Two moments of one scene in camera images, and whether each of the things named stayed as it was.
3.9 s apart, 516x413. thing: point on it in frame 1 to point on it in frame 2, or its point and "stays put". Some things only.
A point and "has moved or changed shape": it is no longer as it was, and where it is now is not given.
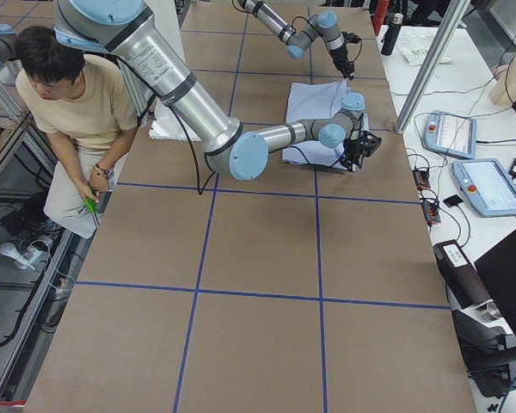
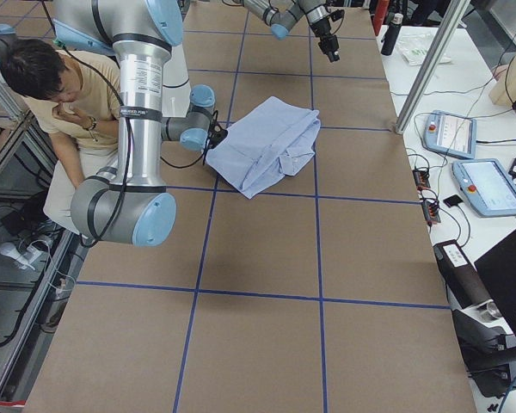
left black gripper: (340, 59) to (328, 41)
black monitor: (506, 268) stays put
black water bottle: (390, 34) stays put
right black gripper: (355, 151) to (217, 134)
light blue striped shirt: (309, 101) has moved or changed shape
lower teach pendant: (488, 188) stays put
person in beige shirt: (86, 105) stays put
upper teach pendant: (451, 134) stays put
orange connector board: (421, 178) stays put
